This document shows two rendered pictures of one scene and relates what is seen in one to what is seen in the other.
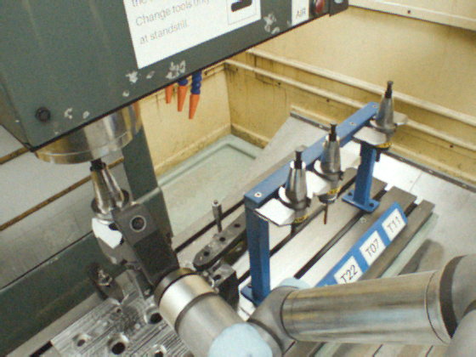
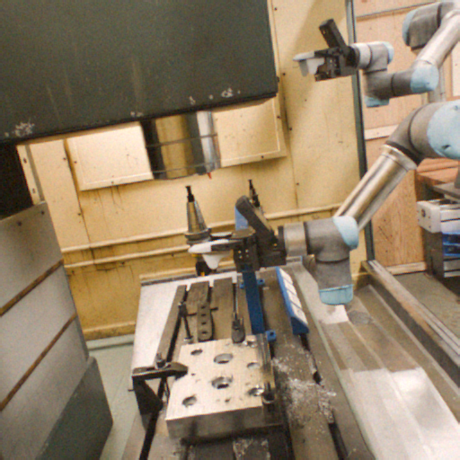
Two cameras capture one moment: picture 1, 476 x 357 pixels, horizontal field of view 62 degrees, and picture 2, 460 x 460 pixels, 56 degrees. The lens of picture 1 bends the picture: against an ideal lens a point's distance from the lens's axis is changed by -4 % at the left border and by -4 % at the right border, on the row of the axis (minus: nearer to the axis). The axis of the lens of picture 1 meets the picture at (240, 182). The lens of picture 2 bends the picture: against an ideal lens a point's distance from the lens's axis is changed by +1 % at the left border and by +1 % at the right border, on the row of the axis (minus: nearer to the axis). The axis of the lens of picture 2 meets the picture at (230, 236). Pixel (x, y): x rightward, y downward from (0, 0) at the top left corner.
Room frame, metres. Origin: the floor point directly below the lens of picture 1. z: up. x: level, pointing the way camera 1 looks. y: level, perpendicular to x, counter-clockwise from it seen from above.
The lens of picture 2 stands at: (-0.22, 0.82, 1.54)
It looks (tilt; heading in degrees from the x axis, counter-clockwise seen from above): 15 degrees down; 315
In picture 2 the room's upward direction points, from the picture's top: 10 degrees counter-clockwise
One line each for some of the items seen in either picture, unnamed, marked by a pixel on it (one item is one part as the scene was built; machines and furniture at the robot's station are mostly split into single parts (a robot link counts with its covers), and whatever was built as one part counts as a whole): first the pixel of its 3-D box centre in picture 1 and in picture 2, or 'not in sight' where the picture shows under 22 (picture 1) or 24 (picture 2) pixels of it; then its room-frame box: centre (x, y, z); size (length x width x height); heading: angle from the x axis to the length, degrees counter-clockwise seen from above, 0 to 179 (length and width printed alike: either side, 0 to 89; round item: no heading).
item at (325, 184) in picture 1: (314, 184); not in sight; (0.62, -0.14, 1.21); 0.07 x 0.05 x 0.01; 43
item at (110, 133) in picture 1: (74, 94); (181, 145); (0.50, 0.21, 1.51); 0.16 x 0.16 x 0.12
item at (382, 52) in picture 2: not in sight; (373, 56); (0.41, -0.56, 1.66); 0.11 x 0.08 x 0.09; 73
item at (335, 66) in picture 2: not in sight; (335, 62); (0.46, -0.40, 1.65); 0.12 x 0.08 x 0.09; 73
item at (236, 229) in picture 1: (230, 240); (205, 328); (0.75, 0.04, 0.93); 0.26 x 0.05 x 0.06; 138
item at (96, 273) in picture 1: (108, 287); (162, 380); (0.59, 0.33, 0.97); 0.13 x 0.03 x 0.15; 43
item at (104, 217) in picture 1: (112, 206); (199, 235); (0.50, 0.21, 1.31); 0.06 x 0.06 x 0.03
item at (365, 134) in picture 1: (371, 136); not in sight; (0.77, -0.31, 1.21); 0.07 x 0.05 x 0.01; 43
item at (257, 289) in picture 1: (259, 256); (252, 294); (0.59, -0.03, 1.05); 0.10 x 0.05 x 0.30; 43
